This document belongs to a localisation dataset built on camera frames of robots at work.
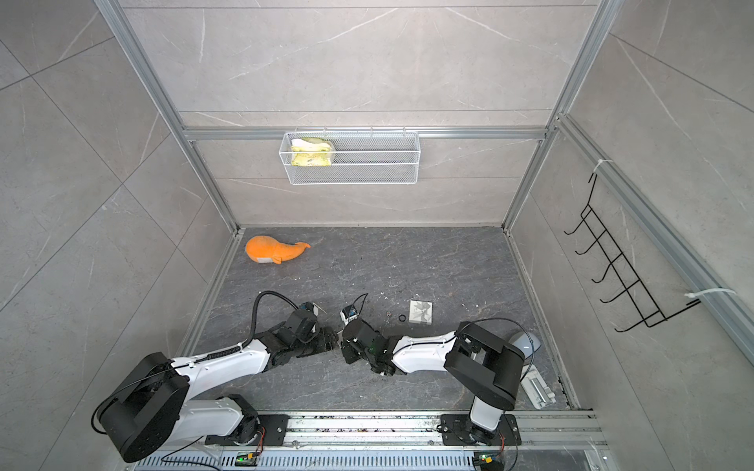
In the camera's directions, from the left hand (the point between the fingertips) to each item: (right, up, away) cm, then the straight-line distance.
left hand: (335, 336), depth 88 cm
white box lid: (+27, +6, +5) cm, 28 cm away
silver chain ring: (+17, +5, +6) cm, 18 cm away
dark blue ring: (+21, +4, +7) cm, 23 cm away
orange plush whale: (-27, +27, +16) cm, 41 cm away
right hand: (+4, -1, -2) cm, 4 cm away
